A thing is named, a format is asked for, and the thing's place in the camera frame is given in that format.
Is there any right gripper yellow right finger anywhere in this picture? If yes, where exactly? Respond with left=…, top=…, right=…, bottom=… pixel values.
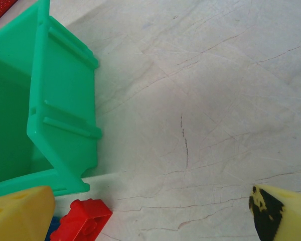
left=249, top=184, right=301, bottom=241

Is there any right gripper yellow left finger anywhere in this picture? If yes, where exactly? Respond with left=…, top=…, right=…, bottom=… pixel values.
left=0, top=185, right=56, bottom=241

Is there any blue lego brick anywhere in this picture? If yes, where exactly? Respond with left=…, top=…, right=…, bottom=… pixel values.
left=44, top=215, right=63, bottom=241

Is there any long red lego brick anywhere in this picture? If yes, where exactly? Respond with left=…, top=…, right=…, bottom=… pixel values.
left=50, top=198, right=113, bottom=241

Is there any green plastic bin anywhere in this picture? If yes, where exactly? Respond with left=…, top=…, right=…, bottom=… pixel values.
left=0, top=0, right=103, bottom=199

